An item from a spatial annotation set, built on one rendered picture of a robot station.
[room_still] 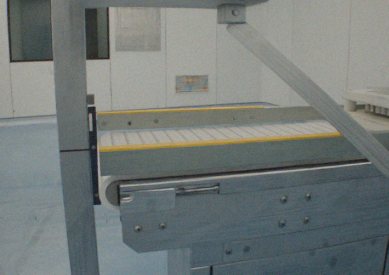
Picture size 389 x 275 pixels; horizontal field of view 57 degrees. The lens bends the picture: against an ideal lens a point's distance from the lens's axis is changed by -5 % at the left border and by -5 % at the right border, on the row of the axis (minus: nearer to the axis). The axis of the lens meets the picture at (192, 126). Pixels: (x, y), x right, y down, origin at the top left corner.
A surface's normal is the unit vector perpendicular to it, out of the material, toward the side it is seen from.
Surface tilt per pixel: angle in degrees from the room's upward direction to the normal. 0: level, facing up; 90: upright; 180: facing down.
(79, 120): 90
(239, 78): 90
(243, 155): 90
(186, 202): 90
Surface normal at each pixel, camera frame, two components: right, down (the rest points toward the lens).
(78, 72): 0.25, 0.19
